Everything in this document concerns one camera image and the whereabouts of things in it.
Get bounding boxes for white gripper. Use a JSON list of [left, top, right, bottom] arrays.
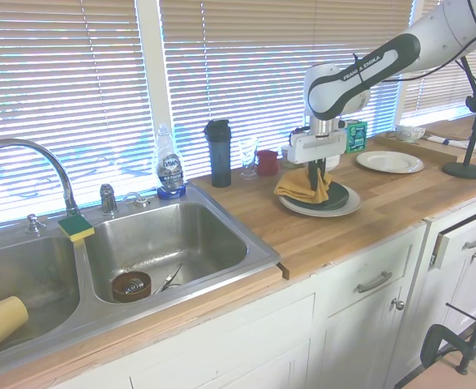
[[288, 129, 347, 191]]

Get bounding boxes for yellow terry cloth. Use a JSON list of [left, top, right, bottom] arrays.
[[273, 169, 334, 203]]

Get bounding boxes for dark blue plate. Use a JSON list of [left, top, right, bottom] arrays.
[[288, 181, 350, 211]]

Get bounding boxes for large cream plate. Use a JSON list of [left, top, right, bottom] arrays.
[[277, 184, 362, 218]]

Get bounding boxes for white dinner plate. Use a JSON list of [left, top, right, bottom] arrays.
[[355, 150, 425, 174]]

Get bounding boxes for red mug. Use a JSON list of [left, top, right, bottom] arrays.
[[255, 149, 281, 177]]

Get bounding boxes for green cardboard box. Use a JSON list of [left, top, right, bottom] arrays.
[[344, 120, 368, 154]]

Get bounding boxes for clear drinking glass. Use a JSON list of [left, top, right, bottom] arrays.
[[238, 136, 259, 181]]

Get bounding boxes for black shaker bottle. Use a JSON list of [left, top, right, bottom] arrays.
[[204, 118, 233, 188]]

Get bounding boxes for white patterned bowl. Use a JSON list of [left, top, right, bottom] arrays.
[[395, 124, 427, 143]]

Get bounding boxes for wooden tray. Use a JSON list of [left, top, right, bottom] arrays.
[[373, 129, 476, 163]]

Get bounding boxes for cream window blind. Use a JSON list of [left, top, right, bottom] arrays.
[[0, 0, 152, 230], [158, 0, 415, 182], [399, 0, 476, 121]]

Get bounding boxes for white rolled napkin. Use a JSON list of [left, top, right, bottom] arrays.
[[423, 135, 472, 149]]

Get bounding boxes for clear Dawn soap bottle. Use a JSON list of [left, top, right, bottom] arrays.
[[155, 123, 189, 200]]

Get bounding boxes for white cabinet drawer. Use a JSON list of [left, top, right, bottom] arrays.
[[431, 206, 476, 271]]

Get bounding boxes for stainless steel double sink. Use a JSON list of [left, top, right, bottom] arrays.
[[0, 186, 281, 361]]

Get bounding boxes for white base cabinet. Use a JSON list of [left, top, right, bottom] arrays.
[[50, 190, 476, 389]]

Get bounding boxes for metal tongs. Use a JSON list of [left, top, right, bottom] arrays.
[[152, 263, 184, 295]]

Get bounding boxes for black table clamp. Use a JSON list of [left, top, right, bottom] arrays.
[[419, 301, 476, 376]]

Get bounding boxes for silver coiled metal utensil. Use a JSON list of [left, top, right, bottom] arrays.
[[122, 276, 146, 296]]

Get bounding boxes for brown bowl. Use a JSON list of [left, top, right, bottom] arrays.
[[111, 270, 152, 304]]

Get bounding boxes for green and yellow sponge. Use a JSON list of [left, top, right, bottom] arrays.
[[57, 214, 96, 243]]

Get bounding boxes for chrome gooseneck faucet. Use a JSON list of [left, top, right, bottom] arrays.
[[0, 138, 80, 216]]

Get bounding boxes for chrome soap dispenser knob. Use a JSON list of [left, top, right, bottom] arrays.
[[24, 213, 45, 235]]

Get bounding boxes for yellow plastic cup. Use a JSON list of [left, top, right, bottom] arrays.
[[0, 295, 30, 353]]

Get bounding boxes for black round-base camera stand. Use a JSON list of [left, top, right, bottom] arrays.
[[441, 56, 476, 180]]

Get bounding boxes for chrome faucet handle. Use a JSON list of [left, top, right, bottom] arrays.
[[99, 183, 119, 216]]

